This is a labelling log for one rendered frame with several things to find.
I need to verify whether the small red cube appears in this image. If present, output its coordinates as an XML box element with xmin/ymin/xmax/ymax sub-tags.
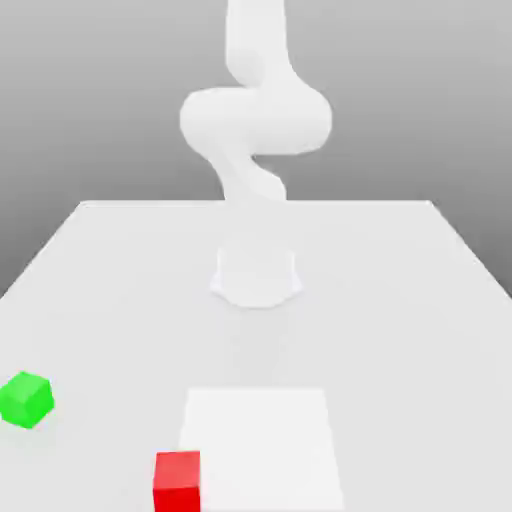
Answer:
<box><xmin>152</xmin><ymin>450</ymin><xmax>202</xmax><ymax>512</ymax></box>

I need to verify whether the small green cube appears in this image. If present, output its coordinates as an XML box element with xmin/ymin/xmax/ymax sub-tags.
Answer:
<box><xmin>0</xmin><ymin>370</ymin><xmax>56</xmax><ymax>430</ymax></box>

